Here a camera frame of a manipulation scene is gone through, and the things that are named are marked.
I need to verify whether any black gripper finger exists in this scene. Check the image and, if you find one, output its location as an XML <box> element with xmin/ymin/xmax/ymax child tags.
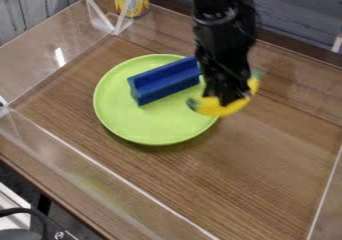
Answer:
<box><xmin>217</xmin><ymin>74</ymin><xmax>249</xmax><ymax>106</ymax></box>
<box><xmin>202</xmin><ymin>74</ymin><xmax>221</xmax><ymax>98</ymax></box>

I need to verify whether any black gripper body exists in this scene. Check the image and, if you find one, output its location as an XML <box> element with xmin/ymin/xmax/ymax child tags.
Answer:
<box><xmin>192</xmin><ymin>7</ymin><xmax>259</xmax><ymax>88</ymax></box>

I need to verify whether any yellow toy banana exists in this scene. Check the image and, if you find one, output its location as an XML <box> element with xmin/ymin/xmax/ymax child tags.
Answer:
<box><xmin>185</xmin><ymin>69</ymin><xmax>263</xmax><ymax>117</ymax></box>

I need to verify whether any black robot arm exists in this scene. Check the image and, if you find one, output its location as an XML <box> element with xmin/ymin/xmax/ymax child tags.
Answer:
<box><xmin>192</xmin><ymin>0</ymin><xmax>256</xmax><ymax>106</ymax></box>

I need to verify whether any green round plate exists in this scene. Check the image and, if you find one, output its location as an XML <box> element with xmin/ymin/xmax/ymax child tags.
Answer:
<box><xmin>92</xmin><ymin>54</ymin><xmax>217</xmax><ymax>146</ymax></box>

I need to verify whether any blue plastic block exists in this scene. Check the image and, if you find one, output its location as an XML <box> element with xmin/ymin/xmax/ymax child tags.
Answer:
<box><xmin>126</xmin><ymin>57</ymin><xmax>200</xmax><ymax>106</ymax></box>

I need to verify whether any clear acrylic tray wall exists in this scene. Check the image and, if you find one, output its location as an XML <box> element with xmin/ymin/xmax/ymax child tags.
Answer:
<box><xmin>0</xmin><ymin>0</ymin><xmax>342</xmax><ymax>240</ymax></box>

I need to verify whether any clear acrylic corner bracket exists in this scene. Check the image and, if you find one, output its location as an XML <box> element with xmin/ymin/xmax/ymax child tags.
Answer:
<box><xmin>85</xmin><ymin>0</ymin><xmax>133</xmax><ymax>36</ymax></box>

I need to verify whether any black cable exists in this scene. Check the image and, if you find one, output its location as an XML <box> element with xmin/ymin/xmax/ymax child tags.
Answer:
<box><xmin>0</xmin><ymin>208</ymin><xmax>47</xmax><ymax>240</ymax></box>

